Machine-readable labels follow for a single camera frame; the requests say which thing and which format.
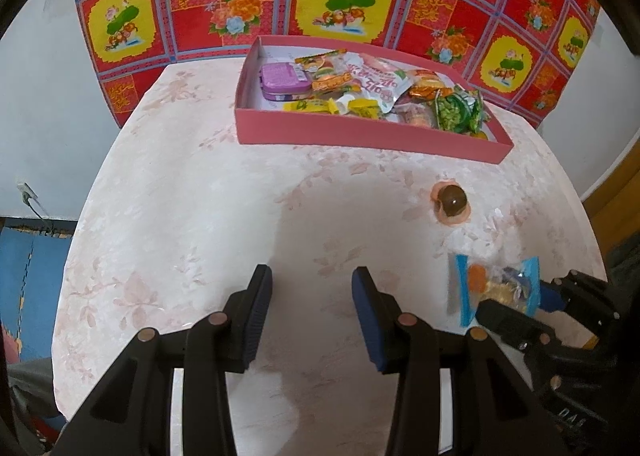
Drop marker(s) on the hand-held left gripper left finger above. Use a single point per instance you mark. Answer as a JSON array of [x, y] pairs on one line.
[[255, 321]]

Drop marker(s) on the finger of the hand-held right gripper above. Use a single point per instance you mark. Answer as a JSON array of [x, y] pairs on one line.
[[505, 318], [550, 296]]

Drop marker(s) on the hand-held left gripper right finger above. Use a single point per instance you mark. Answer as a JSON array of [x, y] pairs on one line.
[[367, 321]]

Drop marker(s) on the blue-edged clear candy packet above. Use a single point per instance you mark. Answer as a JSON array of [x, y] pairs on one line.
[[480, 281]]

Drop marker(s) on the pink cardboard box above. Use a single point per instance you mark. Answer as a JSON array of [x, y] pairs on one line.
[[350, 135]]

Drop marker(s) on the green pea packet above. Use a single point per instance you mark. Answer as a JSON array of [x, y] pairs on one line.
[[452, 110], [475, 110]]

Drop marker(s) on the pink orange snack packet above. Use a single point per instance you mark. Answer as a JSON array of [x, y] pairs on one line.
[[415, 115]]

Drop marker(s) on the white pink jelly pouch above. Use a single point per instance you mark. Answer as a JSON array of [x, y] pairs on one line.
[[372, 80]]

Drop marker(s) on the orange label gummy packet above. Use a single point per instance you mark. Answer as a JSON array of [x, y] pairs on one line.
[[325, 83]]

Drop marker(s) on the purple tin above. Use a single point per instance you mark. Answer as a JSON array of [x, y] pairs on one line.
[[282, 78]]

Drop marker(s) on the wooden door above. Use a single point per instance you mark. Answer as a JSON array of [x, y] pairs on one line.
[[615, 196]]

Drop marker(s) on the blue foam mat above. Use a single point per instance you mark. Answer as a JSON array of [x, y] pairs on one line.
[[35, 286]]

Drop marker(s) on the person's grey pants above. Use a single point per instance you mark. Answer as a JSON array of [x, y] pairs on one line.
[[35, 386]]

